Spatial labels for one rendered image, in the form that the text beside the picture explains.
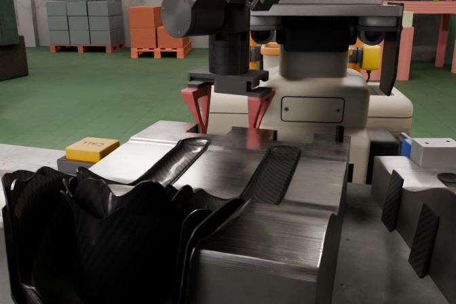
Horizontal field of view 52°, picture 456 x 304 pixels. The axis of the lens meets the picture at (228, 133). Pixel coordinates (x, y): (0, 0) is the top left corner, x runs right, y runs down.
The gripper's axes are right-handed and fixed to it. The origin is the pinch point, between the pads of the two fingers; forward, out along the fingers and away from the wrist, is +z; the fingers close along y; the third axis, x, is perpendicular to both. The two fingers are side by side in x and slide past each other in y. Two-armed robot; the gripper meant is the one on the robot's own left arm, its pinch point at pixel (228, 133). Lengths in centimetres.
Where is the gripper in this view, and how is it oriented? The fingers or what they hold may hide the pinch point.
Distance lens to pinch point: 68.5
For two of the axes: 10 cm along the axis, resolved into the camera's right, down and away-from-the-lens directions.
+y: 9.3, 1.2, -3.6
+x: 3.8, -2.6, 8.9
